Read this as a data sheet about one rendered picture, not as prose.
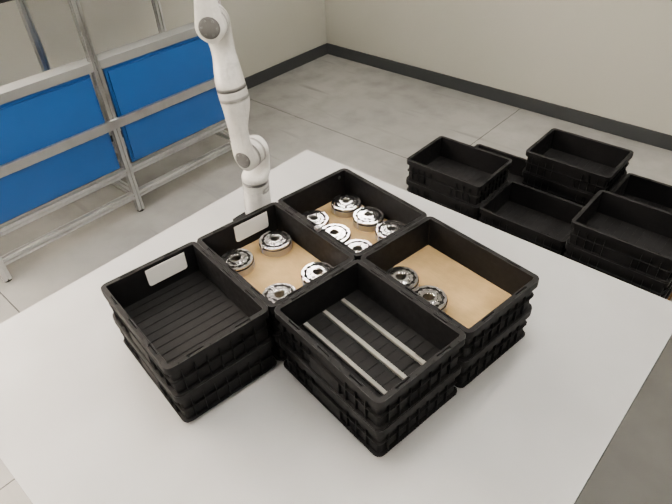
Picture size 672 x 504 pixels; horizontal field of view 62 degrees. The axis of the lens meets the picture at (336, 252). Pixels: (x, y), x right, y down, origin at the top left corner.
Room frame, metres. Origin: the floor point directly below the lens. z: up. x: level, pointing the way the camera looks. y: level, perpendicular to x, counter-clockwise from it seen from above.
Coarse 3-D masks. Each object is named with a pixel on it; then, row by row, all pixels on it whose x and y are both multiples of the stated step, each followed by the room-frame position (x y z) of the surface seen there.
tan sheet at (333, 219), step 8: (320, 208) 1.62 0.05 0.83; (328, 208) 1.62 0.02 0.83; (328, 216) 1.57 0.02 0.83; (336, 216) 1.57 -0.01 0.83; (344, 224) 1.52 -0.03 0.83; (352, 224) 1.52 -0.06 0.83; (352, 232) 1.47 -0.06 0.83; (360, 232) 1.47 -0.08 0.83; (368, 232) 1.47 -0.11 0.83; (368, 240) 1.43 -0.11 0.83
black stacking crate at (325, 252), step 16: (272, 208) 1.51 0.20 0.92; (272, 224) 1.51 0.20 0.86; (288, 224) 1.46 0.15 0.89; (208, 240) 1.36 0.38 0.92; (224, 240) 1.39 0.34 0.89; (304, 240) 1.40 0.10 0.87; (320, 240) 1.33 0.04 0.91; (320, 256) 1.34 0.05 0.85; (336, 256) 1.27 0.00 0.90; (272, 320) 1.05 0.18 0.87
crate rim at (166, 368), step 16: (160, 256) 1.28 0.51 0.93; (208, 256) 1.28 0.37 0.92; (128, 272) 1.22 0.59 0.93; (224, 272) 1.19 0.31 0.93; (240, 288) 1.12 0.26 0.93; (112, 304) 1.09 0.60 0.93; (128, 320) 1.03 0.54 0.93; (256, 320) 1.01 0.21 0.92; (144, 336) 0.97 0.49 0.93; (224, 336) 0.95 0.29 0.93; (192, 352) 0.91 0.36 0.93; (208, 352) 0.92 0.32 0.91; (160, 368) 0.88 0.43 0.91; (176, 368) 0.87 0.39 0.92
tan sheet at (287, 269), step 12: (252, 252) 1.40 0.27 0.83; (288, 252) 1.39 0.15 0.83; (300, 252) 1.38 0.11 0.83; (264, 264) 1.34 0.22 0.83; (276, 264) 1.33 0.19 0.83; (288, 264) 1.33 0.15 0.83; (300, 264) 1.33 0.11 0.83; (252, 276) 1.28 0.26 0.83; (264, 276) 1.28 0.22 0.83; (276, 276) 1.28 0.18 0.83; (288, 276) 1.27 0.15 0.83; (300, 276) 1.27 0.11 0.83; (264, 288) 1.23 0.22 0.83
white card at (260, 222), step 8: (256, 216) 1.47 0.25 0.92; (264, 216) 1.49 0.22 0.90; (240, 224) 1.43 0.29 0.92; (248, 224) 1.45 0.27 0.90; (256, 224) 1.47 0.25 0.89; (264, 224) 1.48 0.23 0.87; (240, 232) 1.43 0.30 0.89; (248, 232) 1.45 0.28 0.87; (256, 232) 1.46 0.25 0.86; (240, 240) 1.43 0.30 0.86
